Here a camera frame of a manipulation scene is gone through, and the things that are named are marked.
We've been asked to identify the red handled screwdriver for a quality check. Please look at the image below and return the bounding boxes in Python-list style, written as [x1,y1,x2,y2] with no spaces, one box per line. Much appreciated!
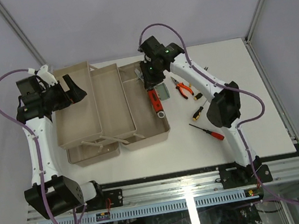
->
[189,124,225,141]

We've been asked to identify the beige middle toolbox tray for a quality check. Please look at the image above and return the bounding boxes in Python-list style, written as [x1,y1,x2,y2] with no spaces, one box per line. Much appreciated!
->
[90,64,136,145]

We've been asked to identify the slotted cable duct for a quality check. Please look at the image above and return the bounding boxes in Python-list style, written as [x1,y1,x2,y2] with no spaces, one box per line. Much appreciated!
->
[37,185,261,224]

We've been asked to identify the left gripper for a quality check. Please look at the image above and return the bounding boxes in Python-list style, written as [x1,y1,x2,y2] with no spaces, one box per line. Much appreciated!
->
[37,71,88,113]

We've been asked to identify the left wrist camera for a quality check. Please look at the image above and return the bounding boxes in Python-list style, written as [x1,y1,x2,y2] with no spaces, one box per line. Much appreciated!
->
[35,64,58,87]

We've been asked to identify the red handled adjustable wrench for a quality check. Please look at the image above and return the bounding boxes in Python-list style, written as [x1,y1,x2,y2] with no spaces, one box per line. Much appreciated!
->
[135,68,165,119]

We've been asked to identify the orange handled long-nose pliers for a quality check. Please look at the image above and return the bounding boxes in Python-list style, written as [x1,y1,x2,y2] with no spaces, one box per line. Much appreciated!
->
[170,77,195,99]

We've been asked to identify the beige toolbox tray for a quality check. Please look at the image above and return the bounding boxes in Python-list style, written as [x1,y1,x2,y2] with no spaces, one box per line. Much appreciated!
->
[53,61,102,150]
[90,64,136,145]

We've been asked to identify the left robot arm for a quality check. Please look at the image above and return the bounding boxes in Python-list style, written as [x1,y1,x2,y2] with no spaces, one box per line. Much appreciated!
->
[16,75,106,219]

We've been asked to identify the left frame post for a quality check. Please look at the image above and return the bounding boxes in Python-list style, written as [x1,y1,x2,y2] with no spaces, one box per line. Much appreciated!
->
[0,0,54,72]

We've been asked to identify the aluminium mounting rail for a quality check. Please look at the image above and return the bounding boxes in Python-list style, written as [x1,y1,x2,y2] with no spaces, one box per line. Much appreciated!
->
[23,155,299,224]

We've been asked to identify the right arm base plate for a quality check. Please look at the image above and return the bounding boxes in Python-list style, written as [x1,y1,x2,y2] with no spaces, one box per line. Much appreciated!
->
[215,158,273,189]

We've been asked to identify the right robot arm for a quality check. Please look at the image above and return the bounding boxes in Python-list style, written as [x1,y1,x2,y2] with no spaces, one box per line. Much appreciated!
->
[138,36,261,184]

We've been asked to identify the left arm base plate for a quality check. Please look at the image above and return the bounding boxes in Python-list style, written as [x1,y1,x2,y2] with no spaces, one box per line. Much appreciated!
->
[86,189,123,212]

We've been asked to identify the translucent brown toolbox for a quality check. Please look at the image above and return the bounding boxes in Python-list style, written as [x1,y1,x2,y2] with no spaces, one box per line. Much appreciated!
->
[67,62,170,167]

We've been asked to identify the black yellow screwdriver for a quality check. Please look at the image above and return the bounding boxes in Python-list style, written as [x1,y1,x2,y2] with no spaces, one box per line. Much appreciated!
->
[194,92,203,101]
[192,101,207,121]

